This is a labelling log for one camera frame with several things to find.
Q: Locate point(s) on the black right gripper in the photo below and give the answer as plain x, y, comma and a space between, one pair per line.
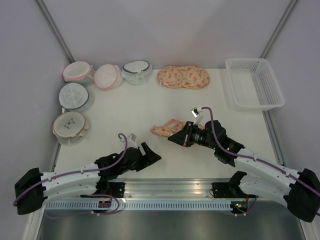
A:
183, 138

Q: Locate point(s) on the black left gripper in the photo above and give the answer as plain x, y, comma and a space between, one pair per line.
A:
149, 158

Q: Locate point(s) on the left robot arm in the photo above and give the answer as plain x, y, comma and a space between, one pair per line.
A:
106, 167

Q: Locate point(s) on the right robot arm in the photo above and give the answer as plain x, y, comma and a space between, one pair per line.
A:
298, 191

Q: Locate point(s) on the navy trimmed white mesh bag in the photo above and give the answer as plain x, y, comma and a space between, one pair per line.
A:
137, 72

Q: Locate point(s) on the beige round bag with glasses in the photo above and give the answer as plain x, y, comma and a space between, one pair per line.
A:
70, 128

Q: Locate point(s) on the pink trimmed white mesh bag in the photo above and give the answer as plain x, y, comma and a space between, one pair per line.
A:
108, 76

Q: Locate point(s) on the blue trimmed round laundry bag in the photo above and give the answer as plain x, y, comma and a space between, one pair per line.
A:
74, 97

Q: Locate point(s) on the pink trimmed round laundry bag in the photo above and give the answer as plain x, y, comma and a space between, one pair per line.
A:
79, 72

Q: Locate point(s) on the white plastic basket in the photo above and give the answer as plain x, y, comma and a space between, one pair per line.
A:
252, 84

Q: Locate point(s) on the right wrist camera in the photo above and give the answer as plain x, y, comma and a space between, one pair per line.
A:
196, 112

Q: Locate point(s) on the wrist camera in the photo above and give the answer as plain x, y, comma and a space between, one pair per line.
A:
132, 137
196, 112

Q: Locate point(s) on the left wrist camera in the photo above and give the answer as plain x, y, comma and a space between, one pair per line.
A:
132, 137

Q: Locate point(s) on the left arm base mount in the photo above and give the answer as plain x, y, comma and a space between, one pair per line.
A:
115, 189

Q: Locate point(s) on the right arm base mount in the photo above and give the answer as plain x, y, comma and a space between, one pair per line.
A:
226, 190

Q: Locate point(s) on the white slotted cable duct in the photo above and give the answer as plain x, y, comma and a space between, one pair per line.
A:
179, 205

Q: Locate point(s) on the aluminium frame post right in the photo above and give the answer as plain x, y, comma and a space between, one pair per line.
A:
279, 27

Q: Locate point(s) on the aluminium frame post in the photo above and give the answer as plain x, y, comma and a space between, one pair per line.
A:
41, 5
279, 27

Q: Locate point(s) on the aluminium frame post left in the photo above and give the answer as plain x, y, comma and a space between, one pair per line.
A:
41, 5

